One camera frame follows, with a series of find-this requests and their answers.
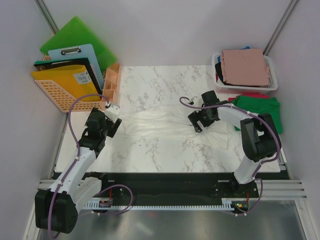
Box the white printed t shirt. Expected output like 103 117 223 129
119 105 229 150

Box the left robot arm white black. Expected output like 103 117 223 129
34 103 122 234

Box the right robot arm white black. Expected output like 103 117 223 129
179 90 282 197

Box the red t shirt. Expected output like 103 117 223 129
228 93 270 102

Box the white laundry basket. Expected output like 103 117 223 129
211 52 278 94

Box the orange mesh file holder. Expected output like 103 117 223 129
35 73 106 113

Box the peach compartment organizer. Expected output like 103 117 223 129
102 62 122 104

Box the black garment in basket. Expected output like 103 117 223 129
214 62 223 82

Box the yellow folder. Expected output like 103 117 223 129
31 64 98 99

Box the green t shirt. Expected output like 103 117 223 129
228 95 283 134

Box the pink folded t shirt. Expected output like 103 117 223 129
220 48 269 87

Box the light blue clipboard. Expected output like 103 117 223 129
48 44 105 88

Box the black folder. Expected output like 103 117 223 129
33 57 103 85

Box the green plastic board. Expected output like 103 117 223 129
40 16 117 71

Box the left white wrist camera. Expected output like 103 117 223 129
104 102 120 122

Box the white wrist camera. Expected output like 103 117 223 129
188 96 198 106
104 102 120 122

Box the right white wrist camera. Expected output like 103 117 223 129
188 96 198 106

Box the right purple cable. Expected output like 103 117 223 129
179 96 281 217

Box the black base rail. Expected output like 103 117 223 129
82 171 291 207

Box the white cable duct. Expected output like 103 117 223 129
83 198 235 211

